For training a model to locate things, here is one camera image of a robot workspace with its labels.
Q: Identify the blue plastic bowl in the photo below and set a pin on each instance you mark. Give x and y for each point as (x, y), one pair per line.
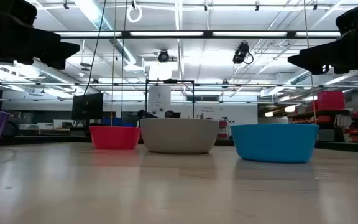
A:
(274, 143)

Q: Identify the black metal frame rig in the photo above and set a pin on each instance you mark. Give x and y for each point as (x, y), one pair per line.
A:
(170, 81)

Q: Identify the red storage bin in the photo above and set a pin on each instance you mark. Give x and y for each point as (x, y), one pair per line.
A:
(330, 100)

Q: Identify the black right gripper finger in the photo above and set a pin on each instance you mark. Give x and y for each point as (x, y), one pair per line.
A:
(314, 59)

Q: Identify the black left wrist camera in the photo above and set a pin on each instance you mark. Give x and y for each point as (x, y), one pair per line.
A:
(5, 11)

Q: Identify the black computer monitor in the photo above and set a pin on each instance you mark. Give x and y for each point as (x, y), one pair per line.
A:
(87, 106)

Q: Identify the round black ceiling camera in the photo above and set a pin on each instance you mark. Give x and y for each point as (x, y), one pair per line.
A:
(163, 56)

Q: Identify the large grey bowl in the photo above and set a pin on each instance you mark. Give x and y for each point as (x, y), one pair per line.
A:
(179, 136)

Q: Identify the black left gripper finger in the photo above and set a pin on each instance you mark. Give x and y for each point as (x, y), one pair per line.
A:
(61, 51)

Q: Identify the red plastic bowl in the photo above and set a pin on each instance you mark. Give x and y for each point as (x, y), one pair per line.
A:
(114, 137)

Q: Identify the white pillar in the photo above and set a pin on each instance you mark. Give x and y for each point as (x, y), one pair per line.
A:
(159, 101)

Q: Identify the storage shelf with red bins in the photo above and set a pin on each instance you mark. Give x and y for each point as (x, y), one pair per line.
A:
(331, 124)

